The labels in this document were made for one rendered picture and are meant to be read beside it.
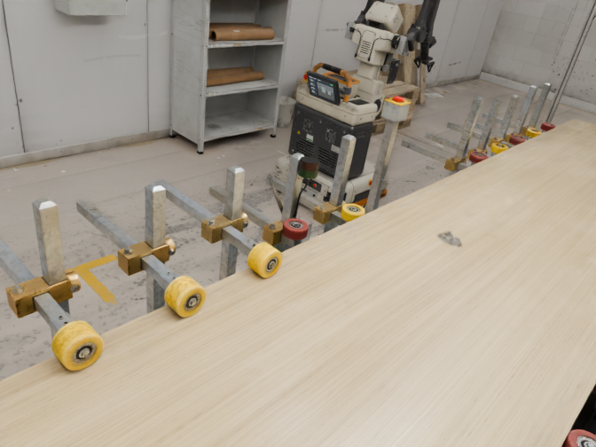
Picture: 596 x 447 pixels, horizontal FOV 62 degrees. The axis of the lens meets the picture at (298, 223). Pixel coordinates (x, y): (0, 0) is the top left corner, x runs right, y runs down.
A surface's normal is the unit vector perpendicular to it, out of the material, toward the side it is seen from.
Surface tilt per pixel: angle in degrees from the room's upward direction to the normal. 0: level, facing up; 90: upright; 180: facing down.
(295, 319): 0
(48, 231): 90
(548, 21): 90
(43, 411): 0
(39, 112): 90
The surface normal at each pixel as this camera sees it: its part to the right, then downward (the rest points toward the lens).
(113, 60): 0.72, 0.43
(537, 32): -0.68, 0.28
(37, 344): 0.14, -0.86
